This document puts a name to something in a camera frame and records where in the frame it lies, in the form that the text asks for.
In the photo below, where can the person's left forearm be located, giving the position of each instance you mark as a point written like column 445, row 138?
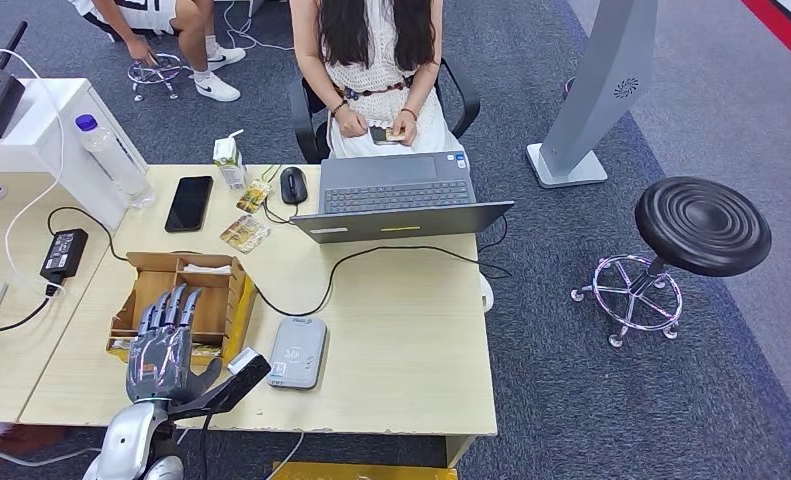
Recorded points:
column 425, row 89

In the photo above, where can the grey card reader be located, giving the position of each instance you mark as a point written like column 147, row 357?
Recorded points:
column 297, row 352

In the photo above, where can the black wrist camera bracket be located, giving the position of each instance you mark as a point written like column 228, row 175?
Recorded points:
column 229, row 391

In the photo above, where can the grey laptop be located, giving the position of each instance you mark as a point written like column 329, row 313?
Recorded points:
column 400, row 195

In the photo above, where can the grey standing kiosk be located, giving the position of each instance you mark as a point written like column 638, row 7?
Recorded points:
column 602, row 79

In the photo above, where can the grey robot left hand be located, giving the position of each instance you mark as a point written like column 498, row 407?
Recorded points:
column 160, row 364

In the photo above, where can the black office chair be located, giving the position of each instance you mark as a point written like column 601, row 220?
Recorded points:
column 302, row 132

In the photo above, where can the person's phone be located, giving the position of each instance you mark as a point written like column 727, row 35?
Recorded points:
column 378, row 135

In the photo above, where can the wooden card organiser box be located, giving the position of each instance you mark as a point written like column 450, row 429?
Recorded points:
column 216, row 311

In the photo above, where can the black smartphone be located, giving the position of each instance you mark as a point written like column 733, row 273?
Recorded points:
column 189, row 204

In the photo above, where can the person's right hand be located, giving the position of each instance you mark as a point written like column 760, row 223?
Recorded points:
column 352, row 122

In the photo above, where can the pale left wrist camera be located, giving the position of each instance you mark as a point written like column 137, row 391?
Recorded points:
column 242, row 361

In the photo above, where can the black round stool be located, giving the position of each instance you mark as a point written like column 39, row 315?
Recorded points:
column 703, row 225

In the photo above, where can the black power adapter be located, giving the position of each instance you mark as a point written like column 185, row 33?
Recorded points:
column 64, row 255

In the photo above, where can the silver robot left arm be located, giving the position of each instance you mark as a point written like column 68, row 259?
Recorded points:
column 126, row 437

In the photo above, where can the person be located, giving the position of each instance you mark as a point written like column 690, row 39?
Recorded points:
column 143, row 13
column 382, row 79

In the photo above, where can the yellow floor tape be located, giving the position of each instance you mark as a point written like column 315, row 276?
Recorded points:
column 368, row 472

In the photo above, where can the white paper slip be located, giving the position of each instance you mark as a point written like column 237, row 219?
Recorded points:
column 206, row 270

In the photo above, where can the clear water bottle blue cap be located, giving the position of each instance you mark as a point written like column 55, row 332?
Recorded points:
column 115, row 166

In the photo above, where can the black computer mouse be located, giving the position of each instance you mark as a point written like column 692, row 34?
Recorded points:
column 294, row 185

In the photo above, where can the white desk partition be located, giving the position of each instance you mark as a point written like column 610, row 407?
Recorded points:
column 37, row 159

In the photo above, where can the chrome stool base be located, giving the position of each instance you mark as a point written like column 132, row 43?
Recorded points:
column 144, row 73

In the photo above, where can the person's left hand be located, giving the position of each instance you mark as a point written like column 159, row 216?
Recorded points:
column 406, row 129

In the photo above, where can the small drink carton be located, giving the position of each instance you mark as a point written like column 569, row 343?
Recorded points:
column 230, row 166

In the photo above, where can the person's right forearm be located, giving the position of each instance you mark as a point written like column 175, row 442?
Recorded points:
column 322, row 89

